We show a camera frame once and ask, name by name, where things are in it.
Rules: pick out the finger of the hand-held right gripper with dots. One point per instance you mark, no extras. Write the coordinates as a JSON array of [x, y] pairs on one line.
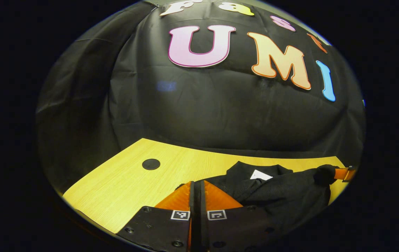
[[344, 173]]

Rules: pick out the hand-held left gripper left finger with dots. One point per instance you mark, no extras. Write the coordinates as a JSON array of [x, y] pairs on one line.
[[192, 199]]

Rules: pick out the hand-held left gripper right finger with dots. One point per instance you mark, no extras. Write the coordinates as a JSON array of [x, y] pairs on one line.
[[202, 199]]

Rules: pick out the black button coat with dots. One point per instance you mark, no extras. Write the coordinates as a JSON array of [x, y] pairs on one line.
[[290, 196]]

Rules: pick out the black round table grommet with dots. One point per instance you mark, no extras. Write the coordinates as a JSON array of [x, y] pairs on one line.
[[151, 164]]

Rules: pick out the black backdrop cloth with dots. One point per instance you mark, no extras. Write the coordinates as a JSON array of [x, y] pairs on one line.
[[203, 112]]

